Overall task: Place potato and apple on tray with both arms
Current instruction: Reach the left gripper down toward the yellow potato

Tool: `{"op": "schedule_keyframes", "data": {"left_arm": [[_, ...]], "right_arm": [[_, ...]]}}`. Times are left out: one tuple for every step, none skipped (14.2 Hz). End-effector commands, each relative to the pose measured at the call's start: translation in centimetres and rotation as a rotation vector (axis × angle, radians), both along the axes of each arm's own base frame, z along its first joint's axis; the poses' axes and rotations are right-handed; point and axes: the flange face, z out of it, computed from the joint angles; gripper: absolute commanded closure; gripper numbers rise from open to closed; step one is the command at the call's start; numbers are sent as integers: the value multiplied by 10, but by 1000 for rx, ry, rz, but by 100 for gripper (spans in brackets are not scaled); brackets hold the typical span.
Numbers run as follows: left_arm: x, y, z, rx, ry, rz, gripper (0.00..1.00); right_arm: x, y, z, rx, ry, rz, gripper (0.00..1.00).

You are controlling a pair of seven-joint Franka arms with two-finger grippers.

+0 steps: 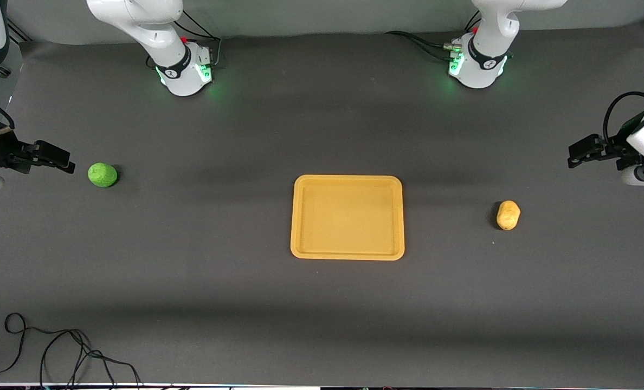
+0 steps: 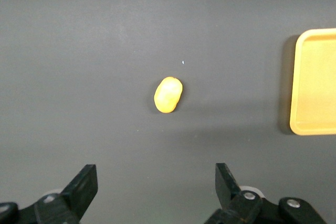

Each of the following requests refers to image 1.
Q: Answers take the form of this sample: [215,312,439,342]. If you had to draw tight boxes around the green apple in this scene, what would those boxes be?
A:
[87,162,118,189]

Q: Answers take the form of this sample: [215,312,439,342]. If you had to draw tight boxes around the yellow-brown potato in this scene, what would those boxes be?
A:
[496,200,521,231]

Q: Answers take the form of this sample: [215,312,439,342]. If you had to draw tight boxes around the yellow rectangular plastic tray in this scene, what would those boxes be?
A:
[290,174,405,262]

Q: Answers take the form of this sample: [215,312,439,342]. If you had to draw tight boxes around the aluminium frame profile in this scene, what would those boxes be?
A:
[5,15,33,45]

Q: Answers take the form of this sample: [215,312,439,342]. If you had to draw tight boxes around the loose thin black cable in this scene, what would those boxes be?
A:
[0,313,143,388]

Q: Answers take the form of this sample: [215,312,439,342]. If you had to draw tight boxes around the black right arm base cable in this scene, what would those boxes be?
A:
[145,10,223,70]

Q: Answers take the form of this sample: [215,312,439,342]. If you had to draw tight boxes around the black arm base cable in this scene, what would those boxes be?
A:
[384,11,483,61]
[145,10,223,70]

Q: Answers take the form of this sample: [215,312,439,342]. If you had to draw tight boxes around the black left arm base cable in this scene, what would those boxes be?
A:
[384,11,483,61]

